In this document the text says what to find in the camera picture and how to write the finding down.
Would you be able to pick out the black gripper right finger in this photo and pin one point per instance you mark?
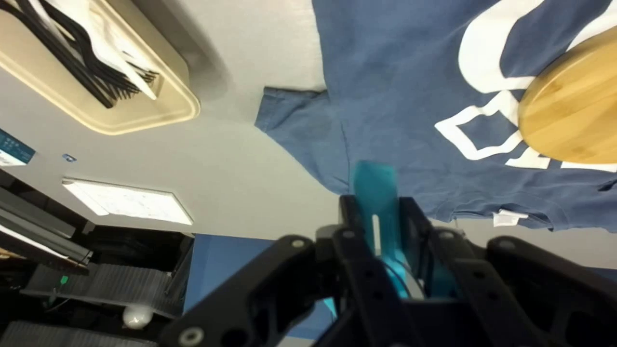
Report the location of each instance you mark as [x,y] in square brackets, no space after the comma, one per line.
[513,295]

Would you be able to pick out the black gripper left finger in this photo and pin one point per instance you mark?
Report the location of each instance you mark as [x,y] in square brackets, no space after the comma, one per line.
[301,290]

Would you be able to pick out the white ball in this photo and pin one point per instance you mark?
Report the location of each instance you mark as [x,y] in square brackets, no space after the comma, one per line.
[137,317]

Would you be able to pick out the white paper sheet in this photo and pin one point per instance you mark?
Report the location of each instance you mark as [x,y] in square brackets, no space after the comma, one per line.
[128,203]

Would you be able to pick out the wooden mug tree stand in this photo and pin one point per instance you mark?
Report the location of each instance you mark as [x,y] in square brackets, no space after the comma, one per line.
[575,103]

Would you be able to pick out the blue printed t-shirt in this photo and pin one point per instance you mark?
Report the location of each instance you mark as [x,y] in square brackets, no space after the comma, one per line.
[411,83]

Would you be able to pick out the beige plastic tray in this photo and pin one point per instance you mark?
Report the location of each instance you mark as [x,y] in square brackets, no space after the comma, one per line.
[147,108]

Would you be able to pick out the small blue card box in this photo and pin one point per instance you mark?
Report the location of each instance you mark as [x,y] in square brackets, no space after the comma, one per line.
[12,149]

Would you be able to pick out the black plastic cutlery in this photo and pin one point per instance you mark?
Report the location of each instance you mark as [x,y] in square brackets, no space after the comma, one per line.
[70,54]

